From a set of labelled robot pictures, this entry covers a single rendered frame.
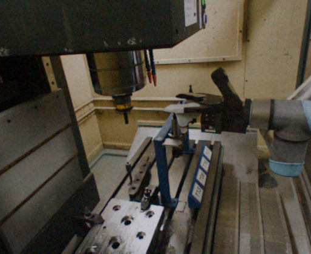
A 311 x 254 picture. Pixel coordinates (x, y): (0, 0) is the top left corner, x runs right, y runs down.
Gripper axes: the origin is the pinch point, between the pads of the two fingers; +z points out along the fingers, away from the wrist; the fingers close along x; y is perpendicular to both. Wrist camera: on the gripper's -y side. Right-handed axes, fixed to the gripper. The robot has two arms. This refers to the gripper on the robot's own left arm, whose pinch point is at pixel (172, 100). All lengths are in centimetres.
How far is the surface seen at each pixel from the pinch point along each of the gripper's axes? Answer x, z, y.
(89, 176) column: 27, 61, 60
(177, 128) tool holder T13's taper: 21.4, 5.9, 20.0
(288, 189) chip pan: 69, -44, 77
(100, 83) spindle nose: -7.9, 17.1, -6.5
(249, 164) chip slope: 78, -22, 70
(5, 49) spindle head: -14.0, 41.0, -16.6
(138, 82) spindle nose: -2.9, 8.6, -5.6
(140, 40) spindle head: -11.7, 2.6, -17.4
